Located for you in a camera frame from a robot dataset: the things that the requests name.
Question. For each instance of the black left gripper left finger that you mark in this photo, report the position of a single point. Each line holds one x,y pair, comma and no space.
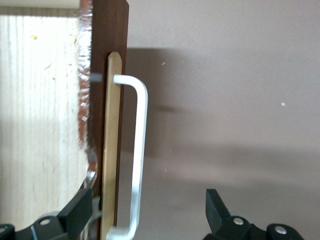
75,212

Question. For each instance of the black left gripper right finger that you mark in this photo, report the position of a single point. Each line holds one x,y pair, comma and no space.
217,215

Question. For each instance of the tan wooden stick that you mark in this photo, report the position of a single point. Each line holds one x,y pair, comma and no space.
112,125

